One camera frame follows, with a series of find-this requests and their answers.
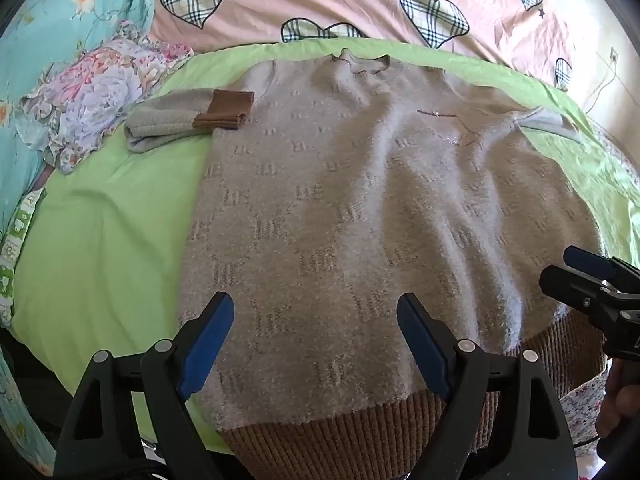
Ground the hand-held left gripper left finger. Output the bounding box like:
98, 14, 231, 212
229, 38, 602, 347
52, 291, 236, 480

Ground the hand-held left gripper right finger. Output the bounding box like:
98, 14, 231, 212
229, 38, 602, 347
396, 292, 581, 480

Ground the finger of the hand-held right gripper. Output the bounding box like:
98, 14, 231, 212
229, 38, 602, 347
539, 264, 632, 332
563, 245, 623, 287

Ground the beige knit sweater brown hem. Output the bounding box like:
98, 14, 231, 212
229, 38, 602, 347
123, 49, 608, 480

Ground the person's right hand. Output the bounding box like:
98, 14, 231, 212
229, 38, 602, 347
595, 358, 635, 440

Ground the light green bed sheet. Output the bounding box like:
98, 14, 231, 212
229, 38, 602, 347
12, 35, 640, 456

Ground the green white patterned cloth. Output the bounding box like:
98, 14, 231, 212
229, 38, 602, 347
0, 189, 47, 328

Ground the purple pink floral cloth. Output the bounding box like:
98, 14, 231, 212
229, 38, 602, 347
19, 21, 195, 175

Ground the teal floral quilt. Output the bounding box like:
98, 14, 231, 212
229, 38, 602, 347
0, 0, 166, 241

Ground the pink quilt with plaid hearts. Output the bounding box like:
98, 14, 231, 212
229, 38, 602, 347
150, 0, 576, 92

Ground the thin wall cable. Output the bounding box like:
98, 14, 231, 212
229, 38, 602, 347
584, 60, 621, 113

